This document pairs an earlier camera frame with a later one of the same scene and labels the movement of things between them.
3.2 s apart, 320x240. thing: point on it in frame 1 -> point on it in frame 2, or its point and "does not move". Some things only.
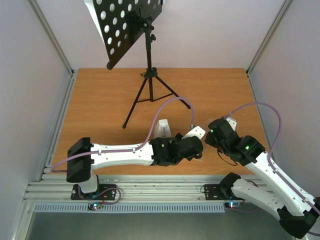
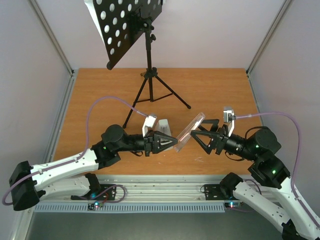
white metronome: x=162 y=129 does not move
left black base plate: x=104 y=192 does not move
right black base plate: x=213 y=192 does not move
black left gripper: x=178 y=136 -> x=152 y=142
